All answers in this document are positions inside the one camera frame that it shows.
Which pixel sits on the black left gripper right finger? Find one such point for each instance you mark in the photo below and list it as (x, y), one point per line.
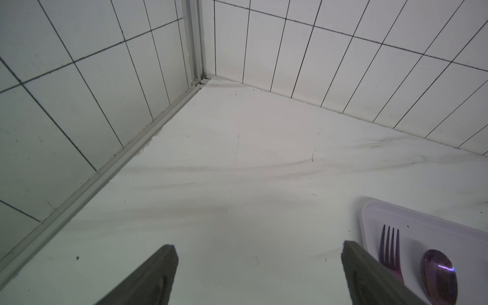
(369, 282)

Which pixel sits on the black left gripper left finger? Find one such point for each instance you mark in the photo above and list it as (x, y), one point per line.
(150, 283)

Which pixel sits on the purple metal fork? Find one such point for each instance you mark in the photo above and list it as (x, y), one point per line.
(389, 251)

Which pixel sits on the dark purple metal spoon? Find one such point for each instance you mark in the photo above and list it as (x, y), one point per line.
(439, 278)

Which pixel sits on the lavender plastic tray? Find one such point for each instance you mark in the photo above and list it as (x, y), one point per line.
(466, 247)

